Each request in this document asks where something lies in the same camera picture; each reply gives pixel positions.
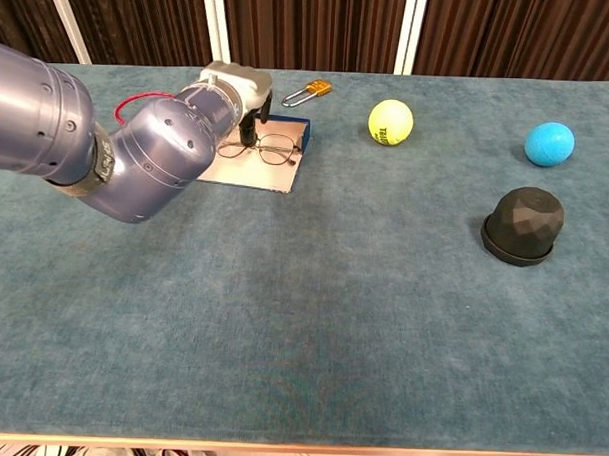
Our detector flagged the blue felt table cover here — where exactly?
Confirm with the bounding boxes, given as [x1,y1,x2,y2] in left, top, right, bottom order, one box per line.
[0,59,609,456]

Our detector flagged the blue ball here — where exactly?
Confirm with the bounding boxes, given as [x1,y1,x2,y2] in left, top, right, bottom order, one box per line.
[523,121,577,169]

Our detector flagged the brass padlock long shackle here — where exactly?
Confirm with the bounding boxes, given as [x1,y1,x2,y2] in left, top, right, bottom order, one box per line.
[281,77,335,110]

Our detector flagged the blue shallow cardboard box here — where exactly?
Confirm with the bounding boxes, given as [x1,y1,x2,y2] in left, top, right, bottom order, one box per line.
[195,111,312,195]

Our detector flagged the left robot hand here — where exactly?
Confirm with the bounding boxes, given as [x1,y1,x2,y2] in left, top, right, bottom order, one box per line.
[195,59,275,148]

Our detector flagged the yellow tennis ball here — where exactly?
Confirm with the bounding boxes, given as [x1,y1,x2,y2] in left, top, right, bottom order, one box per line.
[366,98,416,148]

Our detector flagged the black faceted dome cup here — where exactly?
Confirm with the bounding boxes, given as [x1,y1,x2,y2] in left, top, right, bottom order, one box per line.
[478,184,567,270]

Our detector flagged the white metal frame post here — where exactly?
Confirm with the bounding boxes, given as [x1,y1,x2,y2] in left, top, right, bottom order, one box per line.
[198,0,235,69]
[393,0,430,76]
[41,0,95,66]

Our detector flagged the red thin ring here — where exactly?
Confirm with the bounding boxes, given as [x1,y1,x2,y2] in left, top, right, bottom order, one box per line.
[113,91,183,130]

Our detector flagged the floor cable bundle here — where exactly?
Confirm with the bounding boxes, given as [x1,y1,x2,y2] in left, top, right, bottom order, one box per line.
[0,442,218,456]

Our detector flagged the dark brown pleated curtain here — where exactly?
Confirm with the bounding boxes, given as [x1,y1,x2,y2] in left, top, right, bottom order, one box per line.
[0,0,609,84]

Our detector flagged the metal-rimmed eyeglasses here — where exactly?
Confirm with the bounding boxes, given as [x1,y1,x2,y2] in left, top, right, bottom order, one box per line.
[215,131,304,168]

